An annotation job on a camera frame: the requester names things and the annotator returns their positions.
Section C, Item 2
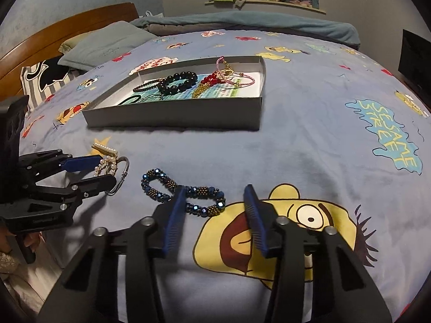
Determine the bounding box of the grey-blue pillow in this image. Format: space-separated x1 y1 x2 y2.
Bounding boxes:
58 21 159 71

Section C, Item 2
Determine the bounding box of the large black bead bracelet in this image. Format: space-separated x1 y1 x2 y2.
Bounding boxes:
158 71 198 96

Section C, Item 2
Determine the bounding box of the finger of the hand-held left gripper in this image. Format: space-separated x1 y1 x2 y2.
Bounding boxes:
32 174 117 209
18 149 103 184

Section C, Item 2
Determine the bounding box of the striped pillow with black print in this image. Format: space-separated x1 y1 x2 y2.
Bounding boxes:
22 59 81 111

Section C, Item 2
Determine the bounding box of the wooden bed headboard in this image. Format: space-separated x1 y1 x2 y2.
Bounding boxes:
0 3 139 91

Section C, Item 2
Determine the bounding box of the person's left hand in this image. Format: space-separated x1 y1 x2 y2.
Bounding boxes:
0 224 44 255

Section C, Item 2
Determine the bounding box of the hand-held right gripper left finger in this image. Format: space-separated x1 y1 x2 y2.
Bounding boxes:
37 184 188 323

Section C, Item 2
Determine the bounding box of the teal folded blanket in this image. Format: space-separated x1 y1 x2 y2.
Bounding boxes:
130 11 361 44

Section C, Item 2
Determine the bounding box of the olive pillow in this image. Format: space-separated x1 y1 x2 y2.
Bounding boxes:
60 35 85 54

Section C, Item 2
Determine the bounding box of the grey folded blanket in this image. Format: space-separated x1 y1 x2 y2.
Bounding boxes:
148 23 209 36

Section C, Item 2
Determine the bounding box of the black flat screen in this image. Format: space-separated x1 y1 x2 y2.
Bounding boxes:
398 30 431 90

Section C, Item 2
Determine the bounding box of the blue-green printed paper sheet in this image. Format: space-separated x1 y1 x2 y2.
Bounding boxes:
118 72 262 101

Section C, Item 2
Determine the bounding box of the blue cartoon printed blanket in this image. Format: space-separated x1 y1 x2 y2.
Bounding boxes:
18 29 431 323

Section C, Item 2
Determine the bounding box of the grey shallow cardboard box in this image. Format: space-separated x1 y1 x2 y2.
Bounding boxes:
82 55 266 132

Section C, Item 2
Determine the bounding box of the window sill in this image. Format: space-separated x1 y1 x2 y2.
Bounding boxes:
205 0 326 15

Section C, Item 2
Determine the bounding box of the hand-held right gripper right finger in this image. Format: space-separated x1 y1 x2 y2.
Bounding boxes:
243 184 393 323

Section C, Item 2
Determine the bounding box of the silver metal ring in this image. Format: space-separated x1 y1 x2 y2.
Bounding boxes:
105 156 130 196

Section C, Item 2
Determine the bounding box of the blue crystal bead bracelet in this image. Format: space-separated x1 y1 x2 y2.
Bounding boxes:
141 169 227 218

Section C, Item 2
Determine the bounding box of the gold pearl hair clip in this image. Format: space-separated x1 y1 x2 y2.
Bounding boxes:
91 142 117 157

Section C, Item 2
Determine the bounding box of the small dark bead bracelet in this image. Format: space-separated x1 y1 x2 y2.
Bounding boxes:
132 78 163 93

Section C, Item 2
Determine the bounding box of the pink cord bracelet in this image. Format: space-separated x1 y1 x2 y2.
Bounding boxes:
215 57 256 88

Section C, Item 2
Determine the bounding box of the black hair tie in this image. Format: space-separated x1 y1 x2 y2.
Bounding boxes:
118 95 144 106

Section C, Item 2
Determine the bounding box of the red bead gold tassel jewelry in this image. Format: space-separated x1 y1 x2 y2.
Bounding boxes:
191 71 224 100

